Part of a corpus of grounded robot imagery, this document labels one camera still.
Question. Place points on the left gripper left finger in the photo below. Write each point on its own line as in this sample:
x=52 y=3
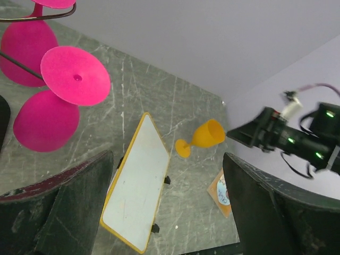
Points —
x=59 y=215

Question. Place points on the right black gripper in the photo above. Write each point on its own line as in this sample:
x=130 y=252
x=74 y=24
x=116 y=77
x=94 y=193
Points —
x=261 y=132

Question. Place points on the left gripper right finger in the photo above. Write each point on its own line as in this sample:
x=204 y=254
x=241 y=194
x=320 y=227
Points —
x=273 y=216

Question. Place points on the orange wine glass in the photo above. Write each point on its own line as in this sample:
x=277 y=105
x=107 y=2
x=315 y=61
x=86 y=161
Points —
x=207 y=135

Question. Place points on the pink wine glass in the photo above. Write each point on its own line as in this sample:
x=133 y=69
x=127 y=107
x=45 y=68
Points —
x=26 y=50
x=48 y=119

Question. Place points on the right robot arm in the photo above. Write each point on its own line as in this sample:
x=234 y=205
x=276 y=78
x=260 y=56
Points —
x=318 y=145

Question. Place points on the black wine glass rack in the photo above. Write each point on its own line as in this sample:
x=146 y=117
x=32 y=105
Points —
x=24 y=21

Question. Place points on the orange framed whiteboard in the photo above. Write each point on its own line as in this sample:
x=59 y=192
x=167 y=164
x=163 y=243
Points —
x=133 y=197

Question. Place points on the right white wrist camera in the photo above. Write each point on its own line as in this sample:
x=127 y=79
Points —
x=292 y=104

